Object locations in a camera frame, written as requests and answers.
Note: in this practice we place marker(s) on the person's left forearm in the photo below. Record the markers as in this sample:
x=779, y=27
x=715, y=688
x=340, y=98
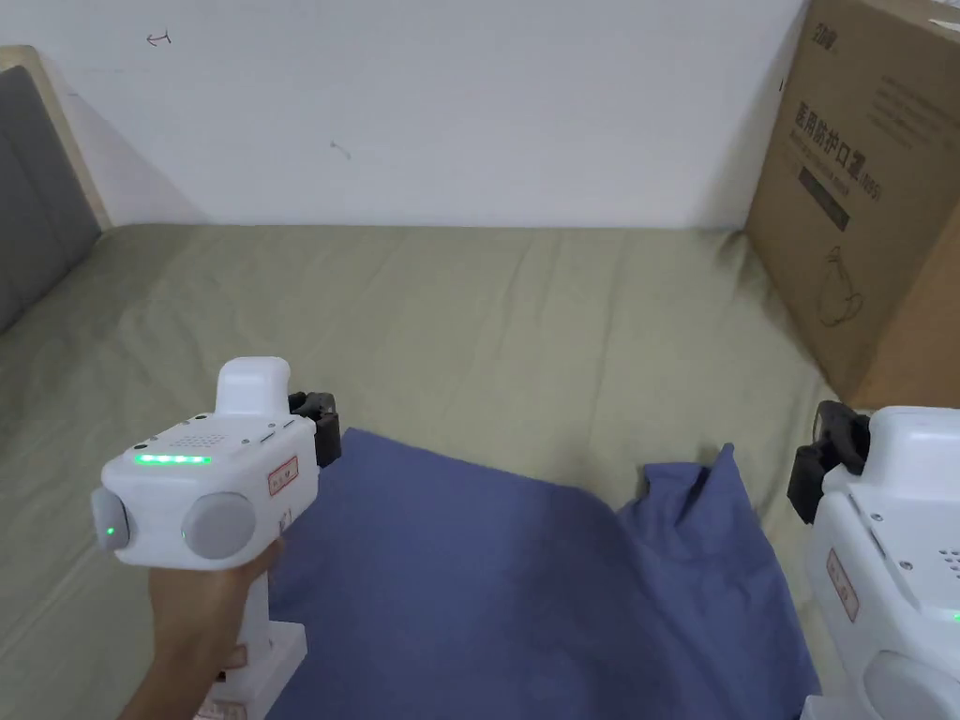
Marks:
x=161, y=701

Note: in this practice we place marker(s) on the blue shirt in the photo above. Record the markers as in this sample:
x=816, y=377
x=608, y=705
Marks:
x=480, y=585

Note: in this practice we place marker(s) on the person's left hand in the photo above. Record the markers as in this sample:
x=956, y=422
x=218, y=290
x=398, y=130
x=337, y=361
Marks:
x=191, y=615

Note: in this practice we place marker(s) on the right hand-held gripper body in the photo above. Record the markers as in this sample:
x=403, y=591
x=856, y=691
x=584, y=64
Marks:
x=885, y=540

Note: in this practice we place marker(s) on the grey padded headboard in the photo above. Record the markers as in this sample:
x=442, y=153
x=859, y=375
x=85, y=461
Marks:
x=37, y=195

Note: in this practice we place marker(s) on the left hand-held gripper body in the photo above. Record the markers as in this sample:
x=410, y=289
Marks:
x=225, y=465

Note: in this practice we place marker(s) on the brown cardboard carton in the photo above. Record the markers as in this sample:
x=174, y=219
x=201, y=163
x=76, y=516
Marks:
x=862, y=187

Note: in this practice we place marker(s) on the bed with pale green sheet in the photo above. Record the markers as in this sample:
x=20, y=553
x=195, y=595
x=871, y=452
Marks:
x=465, y=322

